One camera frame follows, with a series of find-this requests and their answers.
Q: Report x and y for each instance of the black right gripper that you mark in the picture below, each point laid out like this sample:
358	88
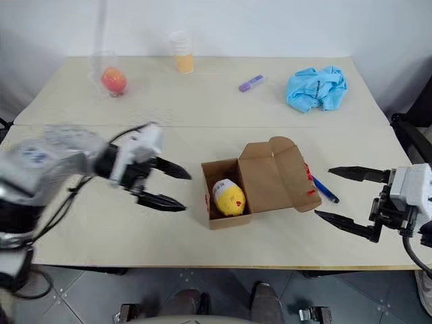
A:
384	212

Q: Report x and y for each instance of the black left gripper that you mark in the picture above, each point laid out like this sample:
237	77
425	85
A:
138	175

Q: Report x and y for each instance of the blue pen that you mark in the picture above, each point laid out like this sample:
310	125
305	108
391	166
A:
325	190

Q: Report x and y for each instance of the brown cardboard box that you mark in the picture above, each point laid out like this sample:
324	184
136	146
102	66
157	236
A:
270	182

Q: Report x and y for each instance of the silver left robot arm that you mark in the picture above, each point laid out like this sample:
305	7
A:
40	182

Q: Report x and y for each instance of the yellow plush item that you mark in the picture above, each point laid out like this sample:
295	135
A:
231	200

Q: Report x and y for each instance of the grey shoe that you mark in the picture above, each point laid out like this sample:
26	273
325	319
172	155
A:
424	290

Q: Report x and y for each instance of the crumpled light blue cloth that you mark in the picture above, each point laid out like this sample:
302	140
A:
314	89

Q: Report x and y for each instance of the red orange peach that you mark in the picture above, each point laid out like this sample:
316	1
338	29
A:
114	80

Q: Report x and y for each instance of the clear plastic container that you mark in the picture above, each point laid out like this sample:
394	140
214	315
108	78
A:
96	81

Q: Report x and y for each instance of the purple marker pen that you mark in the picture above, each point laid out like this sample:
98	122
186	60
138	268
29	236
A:
251	83

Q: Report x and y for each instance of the dark rounded shape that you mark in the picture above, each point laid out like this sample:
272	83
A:
266	302

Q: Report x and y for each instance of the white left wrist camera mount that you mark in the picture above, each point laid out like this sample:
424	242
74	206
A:
141	141

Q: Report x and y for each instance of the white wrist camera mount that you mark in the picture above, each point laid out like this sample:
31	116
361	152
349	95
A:
141	141
413	185

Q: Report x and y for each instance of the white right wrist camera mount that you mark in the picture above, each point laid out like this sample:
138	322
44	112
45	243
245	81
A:
413	185

